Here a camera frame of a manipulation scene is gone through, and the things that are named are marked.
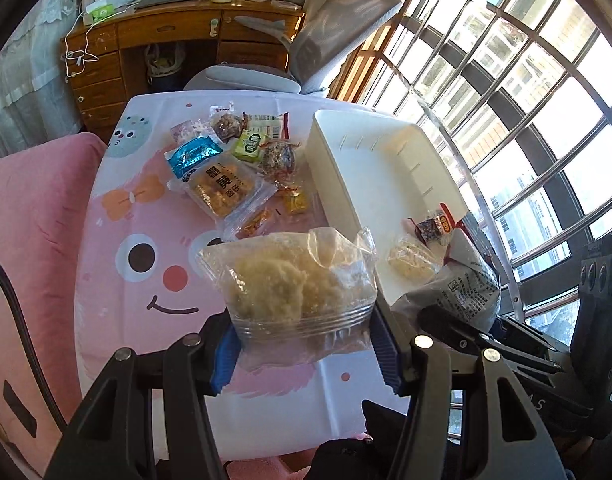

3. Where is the small red blue packet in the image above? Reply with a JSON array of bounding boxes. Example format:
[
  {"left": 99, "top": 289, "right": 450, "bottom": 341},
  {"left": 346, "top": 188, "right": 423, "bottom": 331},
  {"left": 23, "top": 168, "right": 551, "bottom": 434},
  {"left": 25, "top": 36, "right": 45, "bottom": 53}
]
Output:
[{"left": 408, "top": 202, "right": 459, "bottom": 247}]

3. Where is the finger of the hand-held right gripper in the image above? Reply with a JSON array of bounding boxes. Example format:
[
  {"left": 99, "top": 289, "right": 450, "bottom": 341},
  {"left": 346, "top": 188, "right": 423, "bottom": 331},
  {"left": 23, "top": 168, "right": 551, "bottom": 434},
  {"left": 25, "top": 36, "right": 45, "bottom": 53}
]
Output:
[
  {"left": 488, "top": 316, "right": 574, "bottom": 361},
  {"left": 417, "top": 304, "right": 561, "bottom": 376}
]

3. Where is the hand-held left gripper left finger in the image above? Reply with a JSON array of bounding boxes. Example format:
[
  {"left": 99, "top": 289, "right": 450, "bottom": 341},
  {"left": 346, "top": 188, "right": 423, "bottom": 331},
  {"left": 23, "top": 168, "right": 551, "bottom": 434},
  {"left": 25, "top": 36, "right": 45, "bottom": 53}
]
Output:
[{"left": 45, "top": 312, "right": 243, "bottom": 480}]

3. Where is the wooden desk with drawers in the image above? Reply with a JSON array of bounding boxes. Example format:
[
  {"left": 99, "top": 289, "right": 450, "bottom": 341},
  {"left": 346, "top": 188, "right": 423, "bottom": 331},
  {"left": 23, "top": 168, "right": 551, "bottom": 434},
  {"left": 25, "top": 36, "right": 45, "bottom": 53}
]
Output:
[{"left": 61, "top": 0, "right": 307, "bottom": 133}]

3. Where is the metal window grille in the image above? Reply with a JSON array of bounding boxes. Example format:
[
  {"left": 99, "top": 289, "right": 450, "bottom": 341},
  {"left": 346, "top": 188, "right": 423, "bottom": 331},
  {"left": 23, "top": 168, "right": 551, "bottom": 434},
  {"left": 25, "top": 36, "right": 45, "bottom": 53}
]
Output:
[{"left": 336, "top": 0, "right": 612, "bottom": 321}]

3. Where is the cartoon printed tablecloth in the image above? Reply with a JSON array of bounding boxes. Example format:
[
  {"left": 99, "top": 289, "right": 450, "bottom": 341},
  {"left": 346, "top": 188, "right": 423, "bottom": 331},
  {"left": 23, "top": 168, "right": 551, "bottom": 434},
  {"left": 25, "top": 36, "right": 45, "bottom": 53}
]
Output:
[{"left": 75, "top": 91, "right": 437, "bottom": 461}]

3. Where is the white plastic bin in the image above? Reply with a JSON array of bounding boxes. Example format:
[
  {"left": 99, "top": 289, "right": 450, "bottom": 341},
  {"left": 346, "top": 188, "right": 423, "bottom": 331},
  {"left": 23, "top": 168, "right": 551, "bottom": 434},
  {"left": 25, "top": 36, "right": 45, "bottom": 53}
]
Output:
[{"left": 305, "top": 108, "right": 469, "bottom": 308}]

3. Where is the white charging cable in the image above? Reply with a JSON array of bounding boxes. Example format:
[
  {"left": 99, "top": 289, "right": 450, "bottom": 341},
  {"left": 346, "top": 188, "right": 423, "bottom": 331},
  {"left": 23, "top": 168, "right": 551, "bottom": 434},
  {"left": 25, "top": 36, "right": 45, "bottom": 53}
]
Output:
[{"left": 63, "top": 5, "right": 137, "bottom": 81}]

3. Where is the waste bin with plastic bag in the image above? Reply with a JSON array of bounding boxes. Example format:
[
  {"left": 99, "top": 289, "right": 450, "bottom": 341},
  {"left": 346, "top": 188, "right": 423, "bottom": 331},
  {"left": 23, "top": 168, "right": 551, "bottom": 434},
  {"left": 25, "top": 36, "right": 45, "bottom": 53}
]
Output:
[{"left": 145, "top": 42, "right": 187, "bottom": 93}]

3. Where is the grey mesh office chair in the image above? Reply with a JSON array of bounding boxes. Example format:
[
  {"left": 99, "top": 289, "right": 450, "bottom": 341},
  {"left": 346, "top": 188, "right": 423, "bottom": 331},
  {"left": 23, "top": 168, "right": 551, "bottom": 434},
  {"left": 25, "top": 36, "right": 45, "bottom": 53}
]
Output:
[{"left": 183, "top": 0, "right": 421, "bottom": 96}]

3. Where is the green tissue box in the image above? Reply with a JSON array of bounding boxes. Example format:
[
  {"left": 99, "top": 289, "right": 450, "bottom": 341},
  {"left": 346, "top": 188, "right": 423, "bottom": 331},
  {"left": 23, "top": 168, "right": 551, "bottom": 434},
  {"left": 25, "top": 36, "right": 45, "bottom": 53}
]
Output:
[{"left": 83, "top": 2, "right": 118, "bottom": 23}]

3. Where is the clear packet of yellow cakes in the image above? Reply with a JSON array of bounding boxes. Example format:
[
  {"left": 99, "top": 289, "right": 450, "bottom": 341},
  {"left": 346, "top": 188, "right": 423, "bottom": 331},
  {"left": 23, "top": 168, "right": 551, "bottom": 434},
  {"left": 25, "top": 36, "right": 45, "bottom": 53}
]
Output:
[{"left": 178, "top": 155, "right": 279, "bottom": 221}]

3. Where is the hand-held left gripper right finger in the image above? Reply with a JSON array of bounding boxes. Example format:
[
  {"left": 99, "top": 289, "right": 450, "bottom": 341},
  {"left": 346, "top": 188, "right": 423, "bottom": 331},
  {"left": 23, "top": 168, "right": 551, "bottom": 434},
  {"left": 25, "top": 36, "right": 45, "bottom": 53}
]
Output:
[{"left": 368, "top": 295, "right": 569, "bottom": 480}]

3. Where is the white packet with red ends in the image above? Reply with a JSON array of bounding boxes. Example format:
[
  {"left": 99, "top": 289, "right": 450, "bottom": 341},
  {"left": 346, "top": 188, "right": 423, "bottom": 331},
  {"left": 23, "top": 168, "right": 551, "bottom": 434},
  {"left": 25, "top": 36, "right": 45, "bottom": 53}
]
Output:
[{"left": 243, "top": 111, "right": 290, "bottom": 141}]

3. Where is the clear packet with purple snack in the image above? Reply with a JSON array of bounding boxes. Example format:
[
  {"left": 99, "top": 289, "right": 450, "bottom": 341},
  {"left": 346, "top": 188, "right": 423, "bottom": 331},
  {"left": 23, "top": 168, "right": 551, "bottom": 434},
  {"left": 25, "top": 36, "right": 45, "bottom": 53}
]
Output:
[{"left": 170, "top": 119, "right": 219, "bottom": 147}]

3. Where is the grey white printed snack packet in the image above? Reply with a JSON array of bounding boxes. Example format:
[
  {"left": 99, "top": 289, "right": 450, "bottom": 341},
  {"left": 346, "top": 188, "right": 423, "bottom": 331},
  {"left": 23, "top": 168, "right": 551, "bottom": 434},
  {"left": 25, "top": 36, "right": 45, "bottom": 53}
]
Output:
[{"left": 391, "top": 227, "right": 501, "bottom": 333}]

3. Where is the pink blanket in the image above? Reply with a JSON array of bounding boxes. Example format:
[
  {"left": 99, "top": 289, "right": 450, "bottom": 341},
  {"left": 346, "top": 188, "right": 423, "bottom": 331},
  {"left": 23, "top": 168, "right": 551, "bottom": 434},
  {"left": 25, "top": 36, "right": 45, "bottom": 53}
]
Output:
[{"left": 0, "top": 132, "right": 109, "bottom": 478}]

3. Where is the green pastry packet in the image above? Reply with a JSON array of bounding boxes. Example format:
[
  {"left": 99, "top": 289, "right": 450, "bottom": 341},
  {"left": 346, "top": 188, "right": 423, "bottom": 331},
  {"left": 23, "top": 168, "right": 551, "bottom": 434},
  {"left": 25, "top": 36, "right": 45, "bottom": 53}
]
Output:
[{"left": 231, "top": 129, "right": 269, "bottom": 163}]

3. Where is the small yellow packet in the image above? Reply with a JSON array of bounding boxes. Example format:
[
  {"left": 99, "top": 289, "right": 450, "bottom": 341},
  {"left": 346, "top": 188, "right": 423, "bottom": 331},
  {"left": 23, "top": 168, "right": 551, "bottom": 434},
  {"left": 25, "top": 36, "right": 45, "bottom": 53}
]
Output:
[{"left": 281, "top": 187, "right": 309, "bottom": 216}]

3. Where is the clear packet with orange snack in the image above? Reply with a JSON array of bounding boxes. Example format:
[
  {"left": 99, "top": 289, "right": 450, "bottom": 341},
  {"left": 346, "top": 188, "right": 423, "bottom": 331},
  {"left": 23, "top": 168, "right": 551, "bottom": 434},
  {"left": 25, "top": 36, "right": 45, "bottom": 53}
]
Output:
[{"left": 221, "top": 205, "right": 277, "bottom": 242}]

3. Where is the black keyboard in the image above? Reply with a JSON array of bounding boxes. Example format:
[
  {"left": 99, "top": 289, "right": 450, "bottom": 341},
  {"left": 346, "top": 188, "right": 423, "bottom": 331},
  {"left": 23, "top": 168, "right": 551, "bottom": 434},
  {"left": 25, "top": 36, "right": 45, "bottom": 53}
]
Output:
[{"left": 133, "top": 0, "right": 201, "bottom": 10}]

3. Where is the clear packet of dark candy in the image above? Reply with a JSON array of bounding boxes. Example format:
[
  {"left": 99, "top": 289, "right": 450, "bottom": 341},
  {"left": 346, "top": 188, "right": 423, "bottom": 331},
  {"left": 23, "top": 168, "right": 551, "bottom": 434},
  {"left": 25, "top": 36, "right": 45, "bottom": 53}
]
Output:
[{"left": 258, "top": 139, "right": 301, "bottom": 181}]

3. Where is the black cable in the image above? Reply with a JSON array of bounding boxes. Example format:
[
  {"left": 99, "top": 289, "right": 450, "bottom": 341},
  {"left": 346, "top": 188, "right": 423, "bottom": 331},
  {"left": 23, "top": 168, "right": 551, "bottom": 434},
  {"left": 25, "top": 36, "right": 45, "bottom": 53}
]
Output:
[{"left": 0, "top": 247, "right": 67, "bottom": 431}]

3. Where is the clear packet of mixed nuts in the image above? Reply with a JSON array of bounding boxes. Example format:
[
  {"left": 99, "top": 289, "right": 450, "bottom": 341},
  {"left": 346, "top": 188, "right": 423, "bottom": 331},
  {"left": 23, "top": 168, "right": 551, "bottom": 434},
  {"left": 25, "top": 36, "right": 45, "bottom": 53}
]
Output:
[{"left": 210, "top": 105, "right": 247, "bottom": 141}]

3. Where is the clear bag of pale crumbly snack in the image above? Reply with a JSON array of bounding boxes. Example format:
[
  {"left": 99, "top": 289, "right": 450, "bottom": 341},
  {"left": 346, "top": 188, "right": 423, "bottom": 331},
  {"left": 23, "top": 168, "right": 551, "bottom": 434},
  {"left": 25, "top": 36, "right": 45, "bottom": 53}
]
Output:
[{"left": 196, "top": 226, "right": 379, "bottom": 373}]

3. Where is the dark cloth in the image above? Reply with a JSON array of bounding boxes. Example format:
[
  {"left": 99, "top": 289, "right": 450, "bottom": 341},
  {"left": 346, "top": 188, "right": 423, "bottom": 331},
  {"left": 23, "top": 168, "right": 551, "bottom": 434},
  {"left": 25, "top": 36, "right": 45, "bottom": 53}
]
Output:
[{"left": 311, "top": 400, "right": 411, "bottom": 480}]

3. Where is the blue snack packet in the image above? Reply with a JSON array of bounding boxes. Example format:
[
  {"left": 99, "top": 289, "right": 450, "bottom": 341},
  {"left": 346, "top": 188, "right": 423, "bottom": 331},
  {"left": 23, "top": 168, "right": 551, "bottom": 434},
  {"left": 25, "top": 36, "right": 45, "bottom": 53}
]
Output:
[{"left": 165, "top": 136, "right": 224, "bottom": 181}]

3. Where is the clear packet with round cookie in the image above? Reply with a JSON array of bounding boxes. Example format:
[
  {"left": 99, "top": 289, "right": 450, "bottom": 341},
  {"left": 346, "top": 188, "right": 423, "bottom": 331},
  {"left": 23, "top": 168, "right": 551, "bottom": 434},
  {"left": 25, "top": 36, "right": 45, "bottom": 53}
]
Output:
[{"left": 387, "top": 236, "right": 439, "bottom": 281}]

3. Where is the white lace cloth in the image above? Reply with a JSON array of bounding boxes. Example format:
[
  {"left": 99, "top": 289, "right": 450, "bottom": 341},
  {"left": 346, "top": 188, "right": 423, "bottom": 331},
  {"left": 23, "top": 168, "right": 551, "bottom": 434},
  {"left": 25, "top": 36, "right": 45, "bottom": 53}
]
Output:
[{"left": 0, "top": 0, "right": 94, "bottom": 161}]

